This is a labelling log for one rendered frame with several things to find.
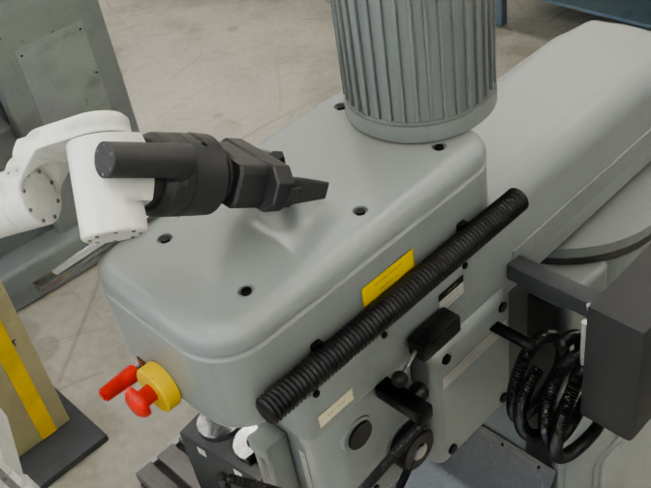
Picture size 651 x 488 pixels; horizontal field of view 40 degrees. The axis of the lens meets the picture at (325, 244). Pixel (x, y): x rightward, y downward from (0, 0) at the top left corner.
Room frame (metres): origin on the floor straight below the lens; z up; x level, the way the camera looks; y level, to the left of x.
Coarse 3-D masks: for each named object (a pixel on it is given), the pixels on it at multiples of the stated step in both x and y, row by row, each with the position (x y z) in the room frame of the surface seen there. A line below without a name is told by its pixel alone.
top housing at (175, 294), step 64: (320, 128) 1.00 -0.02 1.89; (384, 192) 0.84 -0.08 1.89; (448, 192) 0.85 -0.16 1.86; (128, 256) 0.80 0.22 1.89; (192, 256) 0.78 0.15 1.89; (256, 256) 0.76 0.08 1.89; (320, 256) 0.75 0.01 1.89; (384, 256) 0.78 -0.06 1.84; (128, 320) 0.76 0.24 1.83; (192, 320) 0.68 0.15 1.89; (256, 320) 0.67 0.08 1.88; (320, 320) 0.71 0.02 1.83; (192, 384) 0.67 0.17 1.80; (256, 384) 0.65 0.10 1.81
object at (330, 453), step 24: (408, 384) 0.83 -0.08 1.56; (360, 408) 0.78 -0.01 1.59; (384, 408) 0.80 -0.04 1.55; (288, 432) 0.79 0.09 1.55; (336, 432) 0.76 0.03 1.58; (360, 432) 0.76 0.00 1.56; (384, 432) 0.80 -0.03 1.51; (312, 456) 0.76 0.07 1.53; (336, 456) 0.75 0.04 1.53; (360, 456) 0.77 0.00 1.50; (384, 456) 0.79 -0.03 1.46; (312, 480) 0.77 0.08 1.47; (336, 480) 0.75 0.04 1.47; (360, 480) 0.76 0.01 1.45; (384, 480) 0.79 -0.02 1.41
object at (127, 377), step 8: (128, 368) 0.81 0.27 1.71; (136, 368) 0.81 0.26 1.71; (120, 376) 0.79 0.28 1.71; (128, 376) 0.79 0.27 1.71; (136, 376) 0.80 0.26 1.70; (112, 384) 0.78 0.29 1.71; (120, 384) 0.78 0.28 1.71; (128, 384) 0.79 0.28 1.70; (104, 392) 0.77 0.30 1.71; (112, 392) 0.78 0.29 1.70; (120, 392) 0.78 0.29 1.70; (104, 400) 0.77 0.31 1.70
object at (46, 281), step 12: (120, 240) 0.83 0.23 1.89; (84, 252) 0.82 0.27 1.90; (96, 252) 0.81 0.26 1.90; (60, 264) 0.80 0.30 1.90; (72, 264) 0.80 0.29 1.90; (84, 264) 0.80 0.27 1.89; (48, 276) 0.78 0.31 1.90; (60, 276) 0.78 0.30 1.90; (36, 288) 0.77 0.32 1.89; (48, 288) 0.77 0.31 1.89
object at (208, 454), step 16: (192, 432) 1.19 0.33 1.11; (208, 432) 1.17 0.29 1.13; (224, 432) 1.16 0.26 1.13; (240, 432) 1.16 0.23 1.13; (192, 448) 1.18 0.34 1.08; (208, 448) 1.14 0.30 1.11; (224, 448) 1.13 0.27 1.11; (240, 448) 1.12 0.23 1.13; (192, 464) 1.19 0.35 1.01; (208, 464) 1.15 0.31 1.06; (224, 464) 1.11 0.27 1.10; (240, 464) 1.09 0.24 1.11; (256, 464) 1.08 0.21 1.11; (208, 480) 1.16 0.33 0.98
